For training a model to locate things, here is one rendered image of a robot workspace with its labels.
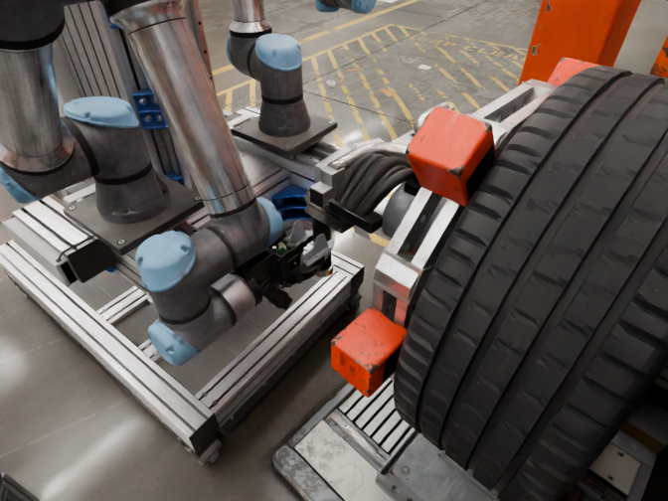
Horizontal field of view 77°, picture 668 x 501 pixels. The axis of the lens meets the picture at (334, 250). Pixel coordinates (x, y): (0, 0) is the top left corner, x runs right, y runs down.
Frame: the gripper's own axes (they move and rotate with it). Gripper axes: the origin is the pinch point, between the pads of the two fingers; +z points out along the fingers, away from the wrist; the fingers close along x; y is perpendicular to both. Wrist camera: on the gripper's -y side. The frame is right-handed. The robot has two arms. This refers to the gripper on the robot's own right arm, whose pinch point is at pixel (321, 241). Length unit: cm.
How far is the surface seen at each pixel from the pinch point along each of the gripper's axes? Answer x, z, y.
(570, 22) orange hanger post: -16, 64, 30
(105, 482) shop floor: 41, -54, -83
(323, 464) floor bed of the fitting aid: -8, -10, -75
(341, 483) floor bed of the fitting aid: -15, -11, -75
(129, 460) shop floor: 41, -46, -83
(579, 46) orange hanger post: -20, 63, 26
